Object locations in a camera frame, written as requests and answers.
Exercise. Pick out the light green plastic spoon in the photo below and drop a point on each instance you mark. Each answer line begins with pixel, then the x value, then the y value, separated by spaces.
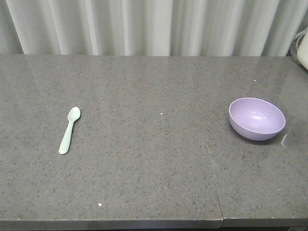
pixel 73 115

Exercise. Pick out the purple plastic bowl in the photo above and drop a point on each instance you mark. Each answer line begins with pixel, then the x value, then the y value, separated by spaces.
pixel 256 119

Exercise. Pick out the white pleated curtain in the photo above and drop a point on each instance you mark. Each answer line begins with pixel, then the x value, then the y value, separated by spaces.
pixel 151 27

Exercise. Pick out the white rice cooker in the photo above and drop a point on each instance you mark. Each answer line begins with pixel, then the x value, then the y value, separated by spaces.
pixel 299 48

